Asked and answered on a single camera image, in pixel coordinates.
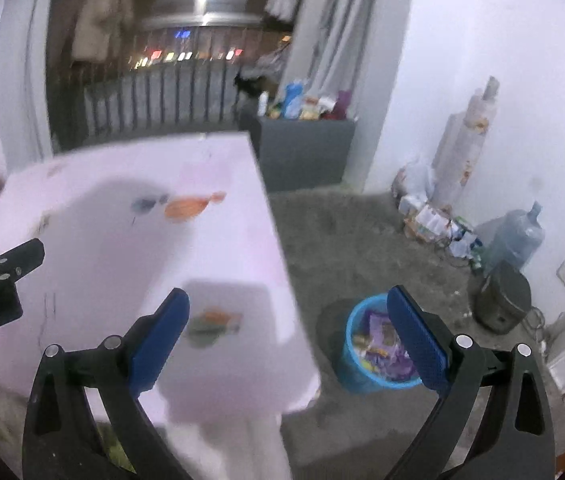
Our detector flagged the white plastic bag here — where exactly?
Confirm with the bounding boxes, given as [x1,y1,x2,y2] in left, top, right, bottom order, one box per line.
[395,160,436,201]

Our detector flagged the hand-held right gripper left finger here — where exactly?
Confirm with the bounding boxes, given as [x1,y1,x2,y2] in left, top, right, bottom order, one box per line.
[21,287,190,480]

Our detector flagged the pink balloon-print tablecloth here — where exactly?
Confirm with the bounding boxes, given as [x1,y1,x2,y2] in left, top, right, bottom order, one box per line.
[0,131,321,428]

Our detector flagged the black rice cooker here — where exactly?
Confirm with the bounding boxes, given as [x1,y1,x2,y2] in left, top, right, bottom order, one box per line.
[475,261,533,335]

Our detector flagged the grey curtain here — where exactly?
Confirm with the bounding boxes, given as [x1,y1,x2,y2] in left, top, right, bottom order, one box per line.
[290,0,381,106]

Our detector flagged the tall printed wallpaper roll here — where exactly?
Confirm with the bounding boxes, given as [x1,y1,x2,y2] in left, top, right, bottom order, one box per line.
[445,76,501,206]

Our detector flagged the beige hanging coat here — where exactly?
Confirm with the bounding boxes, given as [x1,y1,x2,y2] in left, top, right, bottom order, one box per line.
[70,0,136,61]

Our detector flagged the blue water jug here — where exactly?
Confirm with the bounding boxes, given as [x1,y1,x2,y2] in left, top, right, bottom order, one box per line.
[485,201,546,273]

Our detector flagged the blue detergent bottle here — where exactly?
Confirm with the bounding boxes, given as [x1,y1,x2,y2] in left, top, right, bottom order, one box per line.
[282,81,304,118]

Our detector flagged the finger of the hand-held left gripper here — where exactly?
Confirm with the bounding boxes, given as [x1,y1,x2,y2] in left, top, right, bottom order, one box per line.
[0,238,46,287]

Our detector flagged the pile of paper cartons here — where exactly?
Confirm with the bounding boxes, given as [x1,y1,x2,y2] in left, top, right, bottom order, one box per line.
[400,200,486,266]

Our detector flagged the blue plastic wastebasket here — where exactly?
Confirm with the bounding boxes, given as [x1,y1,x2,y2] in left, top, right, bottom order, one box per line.
[340,292,423,393]

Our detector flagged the purple snack packet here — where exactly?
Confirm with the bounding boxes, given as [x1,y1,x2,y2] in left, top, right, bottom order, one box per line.
[367,309,413,380]

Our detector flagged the metal balcony railing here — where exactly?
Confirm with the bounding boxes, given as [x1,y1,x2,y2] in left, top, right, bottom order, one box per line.
[52,15,296,143]

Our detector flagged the pile of small snack packets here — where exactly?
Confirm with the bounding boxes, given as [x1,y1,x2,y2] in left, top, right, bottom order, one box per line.
[267,95,338,121]

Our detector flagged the grey cabinet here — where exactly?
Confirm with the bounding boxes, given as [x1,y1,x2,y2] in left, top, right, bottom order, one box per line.
[252,116,356,193]

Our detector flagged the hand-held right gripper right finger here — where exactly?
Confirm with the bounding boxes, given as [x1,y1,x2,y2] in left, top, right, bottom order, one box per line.
[385,284,557,480]

